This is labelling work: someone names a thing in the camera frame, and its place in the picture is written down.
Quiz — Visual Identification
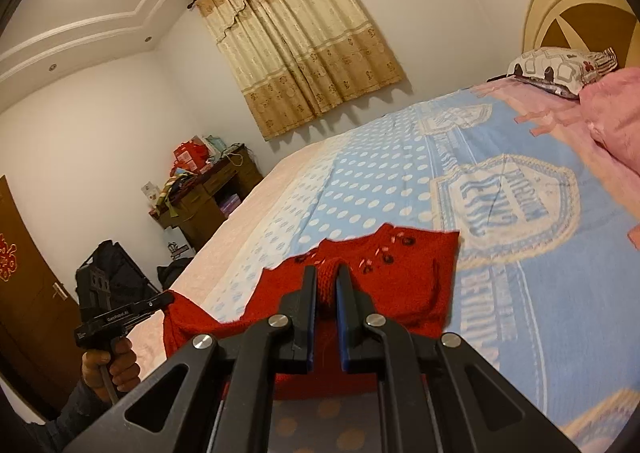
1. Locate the red knit sweater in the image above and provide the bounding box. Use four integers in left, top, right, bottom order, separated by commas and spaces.
163, 223, 460, 400

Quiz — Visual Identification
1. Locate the person's left hand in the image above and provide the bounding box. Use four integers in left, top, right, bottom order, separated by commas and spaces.
81, 338, 141, 402

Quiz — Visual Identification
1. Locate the black bag on floor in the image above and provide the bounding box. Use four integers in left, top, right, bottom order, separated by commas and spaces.
76, 239, 193, 308

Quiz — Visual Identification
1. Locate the brown wooden door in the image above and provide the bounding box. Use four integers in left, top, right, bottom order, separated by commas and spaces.
1, 178, 82, 414

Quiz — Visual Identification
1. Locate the white box beside desk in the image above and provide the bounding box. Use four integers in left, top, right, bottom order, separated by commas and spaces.
164, 226, 195, 261

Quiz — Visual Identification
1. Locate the dark wooden desk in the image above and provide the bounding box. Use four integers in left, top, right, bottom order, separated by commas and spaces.
149, 143, 262, 251

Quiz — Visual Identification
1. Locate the red gift bag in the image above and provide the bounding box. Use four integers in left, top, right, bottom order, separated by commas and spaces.
174, 141, 209, 174

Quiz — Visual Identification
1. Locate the beige patterned window curtain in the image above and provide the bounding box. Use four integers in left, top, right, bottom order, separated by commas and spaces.
195, 0, 405, 140

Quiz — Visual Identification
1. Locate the pink quilt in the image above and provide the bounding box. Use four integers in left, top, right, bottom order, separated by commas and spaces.
579, 67, 640, 173

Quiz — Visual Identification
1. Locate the white black patterned pillow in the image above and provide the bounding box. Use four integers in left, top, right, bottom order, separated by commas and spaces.
506, 46, 618, 100

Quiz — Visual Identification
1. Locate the cream star headboard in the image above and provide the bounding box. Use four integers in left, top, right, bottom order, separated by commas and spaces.
522, 0, 639, 67

